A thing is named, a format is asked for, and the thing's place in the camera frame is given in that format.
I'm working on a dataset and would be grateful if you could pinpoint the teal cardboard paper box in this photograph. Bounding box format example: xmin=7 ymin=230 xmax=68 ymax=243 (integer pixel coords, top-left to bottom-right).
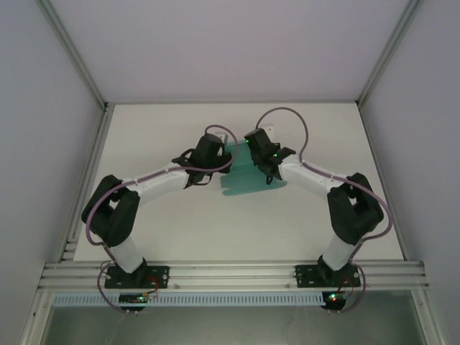
xmin=216 ymin=141 xmax=288 ymax=198

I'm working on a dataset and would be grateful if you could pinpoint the grey metal lower panel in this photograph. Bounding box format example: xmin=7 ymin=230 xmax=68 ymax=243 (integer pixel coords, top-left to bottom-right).
xmin=46 ymin=305 xmax=421 ymax=345

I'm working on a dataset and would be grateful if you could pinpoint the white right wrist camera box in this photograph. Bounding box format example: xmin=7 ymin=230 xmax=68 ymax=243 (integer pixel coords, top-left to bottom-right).
xmin=255 ymin=123 xmax=276 ymax=139

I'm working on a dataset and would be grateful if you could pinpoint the aluminium table side rail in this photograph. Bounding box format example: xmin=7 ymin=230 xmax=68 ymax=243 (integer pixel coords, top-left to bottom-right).
xmin=357 ymin=103 xmax=413 ymax=260
xmin=57 ymin=103 xmax=116 ymax=263

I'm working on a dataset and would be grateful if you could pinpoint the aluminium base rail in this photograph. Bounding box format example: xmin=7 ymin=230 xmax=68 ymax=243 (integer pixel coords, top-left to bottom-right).
xmin=37 ymin=260 xmax=431 ymax=290

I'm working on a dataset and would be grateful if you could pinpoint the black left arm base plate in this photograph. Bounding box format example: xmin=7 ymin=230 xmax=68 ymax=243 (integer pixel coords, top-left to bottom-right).
xmin=103 ymin=264 xmax=170 ymax=289

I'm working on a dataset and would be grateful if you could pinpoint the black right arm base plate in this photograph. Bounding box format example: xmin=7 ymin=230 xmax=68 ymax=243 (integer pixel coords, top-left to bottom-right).
xmin=294 ymin=264 xmax=362 ymax=288

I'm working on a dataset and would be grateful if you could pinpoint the light blue slotted cable duct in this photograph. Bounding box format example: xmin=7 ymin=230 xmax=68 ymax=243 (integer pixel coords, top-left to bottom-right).
xmin=52 ymin=291 xmax=326 ymax=307

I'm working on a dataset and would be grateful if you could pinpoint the aluminium frame post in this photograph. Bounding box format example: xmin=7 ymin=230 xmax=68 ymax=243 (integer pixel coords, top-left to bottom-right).
xmin=35 ymin=0 xmax=109 ymax=109
xmin=354 ymin=0 xmax=426 ymax=107

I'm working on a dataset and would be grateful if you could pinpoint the aluminium lower frame leg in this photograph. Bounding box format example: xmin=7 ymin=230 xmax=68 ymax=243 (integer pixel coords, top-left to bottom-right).
xmin=411 ymin=289 xmax=446 ymax=345
xmin=21 ymin=289 xmax=55 ymax=345

